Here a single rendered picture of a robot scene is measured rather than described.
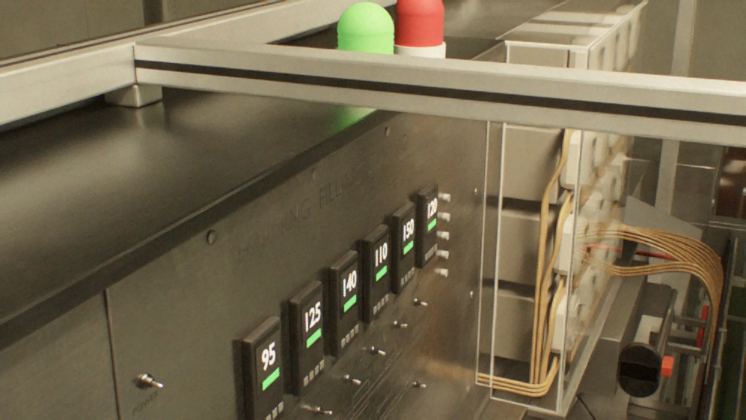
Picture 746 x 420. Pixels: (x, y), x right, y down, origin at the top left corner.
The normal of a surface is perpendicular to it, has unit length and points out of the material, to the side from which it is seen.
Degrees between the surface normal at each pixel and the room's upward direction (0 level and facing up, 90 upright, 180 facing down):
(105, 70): 90
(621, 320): 0
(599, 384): 90
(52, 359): 90
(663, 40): 90
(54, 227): 0
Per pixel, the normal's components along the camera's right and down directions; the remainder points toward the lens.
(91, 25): 0.91, 0.14
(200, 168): 0.00, -0.94
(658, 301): -0.40, 0.32
